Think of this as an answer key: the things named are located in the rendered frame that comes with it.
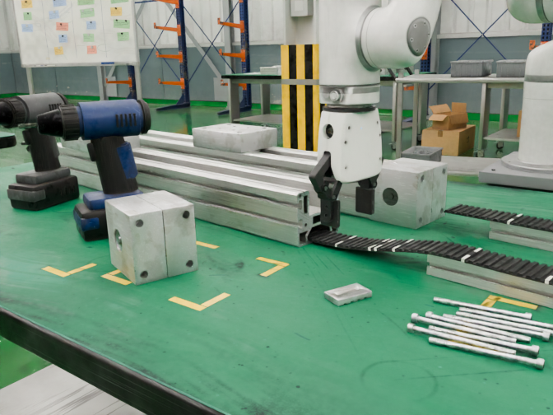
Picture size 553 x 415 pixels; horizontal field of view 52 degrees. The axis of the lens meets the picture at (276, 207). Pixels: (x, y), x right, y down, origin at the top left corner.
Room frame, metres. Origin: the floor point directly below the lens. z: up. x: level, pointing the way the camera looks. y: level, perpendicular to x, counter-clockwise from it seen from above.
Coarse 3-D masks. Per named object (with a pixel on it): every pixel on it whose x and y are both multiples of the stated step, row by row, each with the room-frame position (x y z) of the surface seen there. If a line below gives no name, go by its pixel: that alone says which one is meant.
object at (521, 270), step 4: (524, 260) 0.65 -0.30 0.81; (528, 260) 0.65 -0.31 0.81; (520, 264) 0.64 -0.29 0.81; (524, 264) 0.64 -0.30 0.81; (528, 264) 0.64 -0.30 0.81; (532, 264) 0.64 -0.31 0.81; (536, 264) 0.64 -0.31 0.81; (512, 268) 0.63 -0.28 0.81; (516, 268) 0.63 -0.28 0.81; (520, 268) 0.63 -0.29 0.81; (524, 268) 0.63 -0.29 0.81; (528, 268) 0.63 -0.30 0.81; (532, 268) 0.63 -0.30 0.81; (508, 272) 0.62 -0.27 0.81; (512, 272) 0.62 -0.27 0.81; (516, 272) 0.62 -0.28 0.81; (520, 272) 0.62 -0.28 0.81; (524, 272) 0.62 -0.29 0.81; (528, 272) 0.62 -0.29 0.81; (516, 276) 0.61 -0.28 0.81; (520, 276) 0.61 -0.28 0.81; (524, 276) 0.61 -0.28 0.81
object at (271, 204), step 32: (64, 160) 1.33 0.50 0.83; (160, 160) 1.18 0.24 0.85; (192, 160) 1.11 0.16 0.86; (192, 192) 0.99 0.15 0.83; (224, 192) 0.93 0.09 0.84; (256, 192) 0.88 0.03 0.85; (288, 192) 0.83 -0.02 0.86; (224, 224) 0.93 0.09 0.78; (256, 224) 0.88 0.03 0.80; (288, 224) 0.84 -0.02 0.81; (320, 224) 0.88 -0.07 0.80
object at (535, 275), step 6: (540, 264) 0.64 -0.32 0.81; (546, 264) 0.64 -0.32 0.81; (534, 270) 0.62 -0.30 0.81; (540, 270) 0.62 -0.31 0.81; (546, 270) 0.62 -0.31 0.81; (552, 270) 0.62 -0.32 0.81; (528, 276) 0.60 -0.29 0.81; (534, 276) 0.61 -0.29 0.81; (540, 276) 0.60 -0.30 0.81; (546, 276) 0.61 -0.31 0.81
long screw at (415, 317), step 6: (414, 318) 0.56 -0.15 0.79; (420, 318) 0.56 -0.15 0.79; (426, 318) 0.56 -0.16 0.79; (432, 324) 0.55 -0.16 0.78; (438, 324) 0.55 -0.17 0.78; (444, 324) 0.55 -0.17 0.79; (450, 324) 0.54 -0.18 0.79; (456, 324) 0.54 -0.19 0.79; (456, 330) 0.54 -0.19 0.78; (462, 330) 0.54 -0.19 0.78; (468, 330) 0.53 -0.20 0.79; (474, 330) 0.53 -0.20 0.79; (480, 330) 0.53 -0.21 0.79; (486, 336) 0.52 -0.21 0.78; (492, 336) 0.52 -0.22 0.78; (498, 336) 0.52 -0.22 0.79; (504, 336) 0.52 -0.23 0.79; (510, 342) 0.51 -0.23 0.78
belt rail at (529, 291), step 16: (432, 256) 0.69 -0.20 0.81; (432, 272) 0.69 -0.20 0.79; (448, 272) 0.68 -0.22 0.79; (464, 272) 0.67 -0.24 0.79; (480, 272) 0.65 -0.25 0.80; (496, 272) 0.64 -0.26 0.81; (480, 288) 0.65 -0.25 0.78; (496, 288) 0.63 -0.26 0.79; (512, 288) 0.62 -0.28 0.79; (528, 288) 0.61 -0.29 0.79; (544, 288) 0.60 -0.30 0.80; (544, 304) 0.60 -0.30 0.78
